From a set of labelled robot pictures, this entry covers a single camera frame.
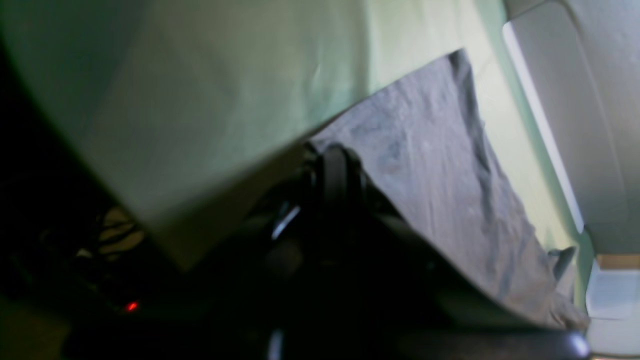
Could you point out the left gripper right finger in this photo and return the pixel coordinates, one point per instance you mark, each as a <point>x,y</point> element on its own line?
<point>393,296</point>

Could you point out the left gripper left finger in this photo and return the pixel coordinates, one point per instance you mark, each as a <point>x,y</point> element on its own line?
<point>217,309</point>

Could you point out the grey t-shirt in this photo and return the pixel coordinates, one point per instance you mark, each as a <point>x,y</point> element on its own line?
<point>422,143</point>

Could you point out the black power strip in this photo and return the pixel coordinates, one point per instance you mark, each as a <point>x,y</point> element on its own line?
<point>108,298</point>

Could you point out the white bin bottom left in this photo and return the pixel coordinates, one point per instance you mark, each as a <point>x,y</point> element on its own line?
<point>578,62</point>

